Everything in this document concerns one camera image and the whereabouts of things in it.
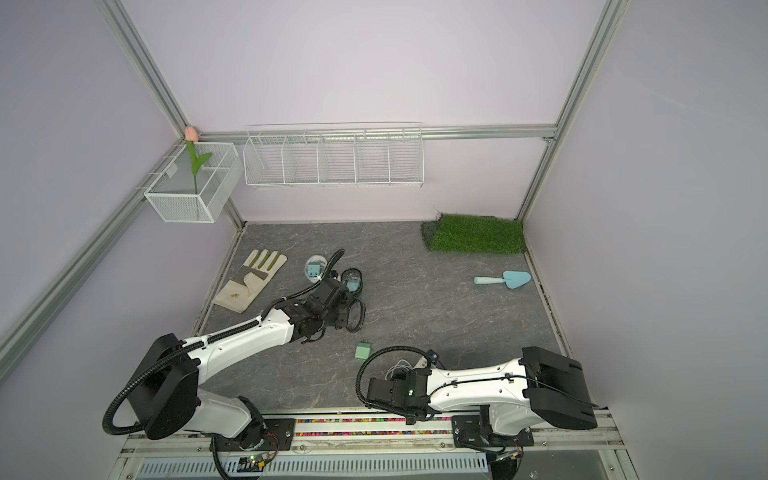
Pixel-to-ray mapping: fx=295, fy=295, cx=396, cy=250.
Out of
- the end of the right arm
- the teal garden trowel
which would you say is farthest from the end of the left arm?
the teal garden trowel

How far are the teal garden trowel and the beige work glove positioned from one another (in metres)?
0.72

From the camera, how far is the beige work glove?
1.01 meters

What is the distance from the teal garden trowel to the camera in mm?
1031
